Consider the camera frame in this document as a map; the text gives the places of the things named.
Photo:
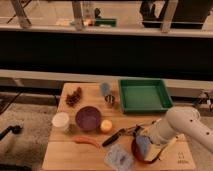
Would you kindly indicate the red bowl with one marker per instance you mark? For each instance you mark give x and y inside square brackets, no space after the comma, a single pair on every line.
[133,149]

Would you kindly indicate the blue yellow sponge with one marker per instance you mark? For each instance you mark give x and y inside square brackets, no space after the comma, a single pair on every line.
[145,149]

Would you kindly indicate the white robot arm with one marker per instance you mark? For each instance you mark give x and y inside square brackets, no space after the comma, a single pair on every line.
[181,120]

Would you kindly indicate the purple bowl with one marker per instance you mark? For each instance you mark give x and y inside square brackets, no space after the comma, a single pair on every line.
[88,118]

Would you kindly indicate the blue grey cup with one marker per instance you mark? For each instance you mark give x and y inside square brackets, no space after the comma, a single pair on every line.
[105,89]

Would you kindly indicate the green plastic tray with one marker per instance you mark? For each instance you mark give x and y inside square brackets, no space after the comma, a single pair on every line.
[144,96]

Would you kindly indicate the wooden cutting board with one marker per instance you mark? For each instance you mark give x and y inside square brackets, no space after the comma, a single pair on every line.
[63,154]

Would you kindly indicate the bunch of dark grapes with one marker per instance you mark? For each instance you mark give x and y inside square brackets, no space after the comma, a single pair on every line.
[74,98]

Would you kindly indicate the yellow round fruit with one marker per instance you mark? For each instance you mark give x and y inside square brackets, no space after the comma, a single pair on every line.
[106,126]

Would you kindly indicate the white cup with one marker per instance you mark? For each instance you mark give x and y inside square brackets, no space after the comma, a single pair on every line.
[61,121]

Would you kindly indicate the red chili pepper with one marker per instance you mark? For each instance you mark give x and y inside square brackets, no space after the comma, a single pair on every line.
[85,140]

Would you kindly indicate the clear plastic bag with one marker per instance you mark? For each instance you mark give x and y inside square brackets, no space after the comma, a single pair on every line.
[119,159]

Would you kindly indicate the yellow banana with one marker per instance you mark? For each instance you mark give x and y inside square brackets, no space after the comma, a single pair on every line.
[171,143]

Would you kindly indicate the black handled knife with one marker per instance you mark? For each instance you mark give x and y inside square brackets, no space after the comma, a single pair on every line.
[114,137]

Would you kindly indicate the black handle tool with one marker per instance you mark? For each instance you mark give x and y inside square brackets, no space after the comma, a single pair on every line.
[14,129]

